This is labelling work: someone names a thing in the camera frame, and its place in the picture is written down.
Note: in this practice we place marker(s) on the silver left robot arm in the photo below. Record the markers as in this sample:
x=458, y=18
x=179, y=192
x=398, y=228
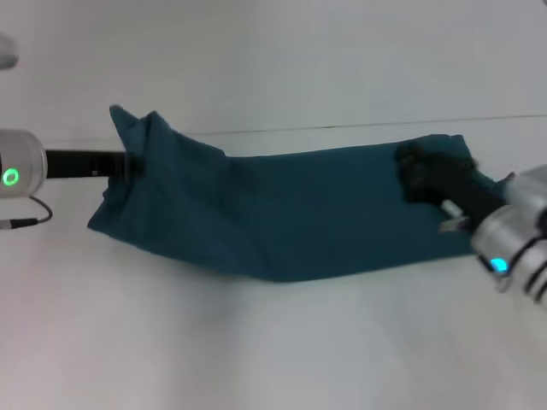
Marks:
x=19, y=164

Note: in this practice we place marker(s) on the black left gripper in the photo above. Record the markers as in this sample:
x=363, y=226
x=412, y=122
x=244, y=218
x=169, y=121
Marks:
x=83, y=164

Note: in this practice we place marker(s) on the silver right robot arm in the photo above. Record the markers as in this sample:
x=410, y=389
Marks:
x=513, y=239

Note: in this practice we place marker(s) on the teal t-shirt with FREE print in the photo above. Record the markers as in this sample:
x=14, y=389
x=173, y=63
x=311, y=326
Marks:
x=278, y=205

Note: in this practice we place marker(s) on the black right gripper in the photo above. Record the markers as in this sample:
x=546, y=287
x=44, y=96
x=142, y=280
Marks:
x=466, y=192

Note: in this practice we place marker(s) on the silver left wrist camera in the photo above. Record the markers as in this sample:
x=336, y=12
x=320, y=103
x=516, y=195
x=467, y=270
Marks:
x=7, y=51

